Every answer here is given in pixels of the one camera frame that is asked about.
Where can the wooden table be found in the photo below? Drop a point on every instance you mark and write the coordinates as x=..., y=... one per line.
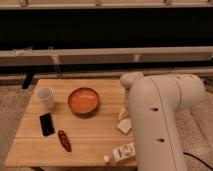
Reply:
x=91, y=138

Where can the orange ceramic bowl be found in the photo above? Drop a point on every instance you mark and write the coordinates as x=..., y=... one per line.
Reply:
x=83, y=100

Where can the black rectangular phone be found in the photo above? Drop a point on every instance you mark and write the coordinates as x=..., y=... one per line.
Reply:
x=46, y=124

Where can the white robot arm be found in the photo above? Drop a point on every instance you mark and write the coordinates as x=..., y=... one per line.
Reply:
x=151, y=102

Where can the white sponge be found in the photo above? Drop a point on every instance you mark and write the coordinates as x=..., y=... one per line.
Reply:
x=124, y=126

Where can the white plastic cup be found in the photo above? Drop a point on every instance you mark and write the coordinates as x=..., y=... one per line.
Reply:
x=45, y=96

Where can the black post foot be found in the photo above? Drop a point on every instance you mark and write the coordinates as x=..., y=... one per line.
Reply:
x=28, y=80

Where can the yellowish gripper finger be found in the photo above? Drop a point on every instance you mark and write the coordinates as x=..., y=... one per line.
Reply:
x=123, y=114

